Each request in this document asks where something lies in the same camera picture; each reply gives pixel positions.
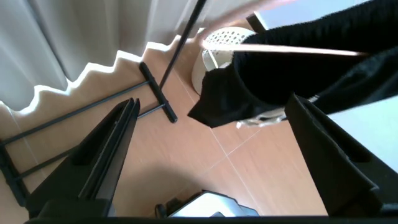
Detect pink clothes hanger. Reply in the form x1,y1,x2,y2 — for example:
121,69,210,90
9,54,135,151
198,0,369,57

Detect black clothes rack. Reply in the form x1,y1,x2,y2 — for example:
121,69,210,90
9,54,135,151
0,0,208,208

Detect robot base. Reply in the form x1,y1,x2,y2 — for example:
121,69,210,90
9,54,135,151
155,190,259,218

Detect black shorts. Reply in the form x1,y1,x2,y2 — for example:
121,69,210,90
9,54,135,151
187,0,398,129

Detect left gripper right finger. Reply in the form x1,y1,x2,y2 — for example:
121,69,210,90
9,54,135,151
284,94,398,216

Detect white laundry basket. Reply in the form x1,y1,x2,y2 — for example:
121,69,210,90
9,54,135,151
191,26,259,96

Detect beige curtain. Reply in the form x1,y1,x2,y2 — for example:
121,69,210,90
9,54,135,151
0,0,259,111

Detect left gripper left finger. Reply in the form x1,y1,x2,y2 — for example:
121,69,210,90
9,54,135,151
24,98,141,218

